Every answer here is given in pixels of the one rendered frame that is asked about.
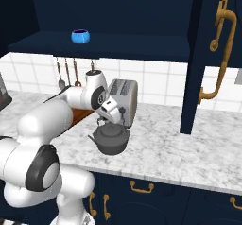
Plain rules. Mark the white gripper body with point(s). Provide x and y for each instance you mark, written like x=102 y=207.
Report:
x=112 y=114

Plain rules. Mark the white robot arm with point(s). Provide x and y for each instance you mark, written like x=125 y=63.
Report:
x=41 y=121

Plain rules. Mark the dark grey kettle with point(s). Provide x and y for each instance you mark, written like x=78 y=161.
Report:
x=111 y=139

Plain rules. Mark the brown wooden tray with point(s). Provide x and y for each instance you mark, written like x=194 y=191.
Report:
x=80 y=114

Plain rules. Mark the blue mug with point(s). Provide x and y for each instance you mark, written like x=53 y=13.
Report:
x=80 y=37

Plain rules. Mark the dark blue cabinet door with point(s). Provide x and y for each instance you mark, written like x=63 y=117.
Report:
x=206 y=24
x=17 y=17

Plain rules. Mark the white and silver toaster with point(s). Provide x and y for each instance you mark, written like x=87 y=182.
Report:
x=127 y=96

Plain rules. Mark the hanging brown spatula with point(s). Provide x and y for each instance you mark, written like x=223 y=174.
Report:
x=77 y=83

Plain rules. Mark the hanging metal spoon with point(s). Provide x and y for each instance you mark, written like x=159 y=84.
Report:
x=61 y=83

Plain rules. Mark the hanging thin utensil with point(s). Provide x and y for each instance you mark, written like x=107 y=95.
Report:
x=67 y=72

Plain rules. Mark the dark blue base cabinets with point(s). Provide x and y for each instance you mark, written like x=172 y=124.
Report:
x=164 y=203

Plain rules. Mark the dark grey countertop appliance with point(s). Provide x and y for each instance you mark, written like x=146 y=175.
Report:
x=3 y=96

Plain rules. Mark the dark blue wall cabinet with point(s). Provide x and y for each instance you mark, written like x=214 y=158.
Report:
x=126 y=17

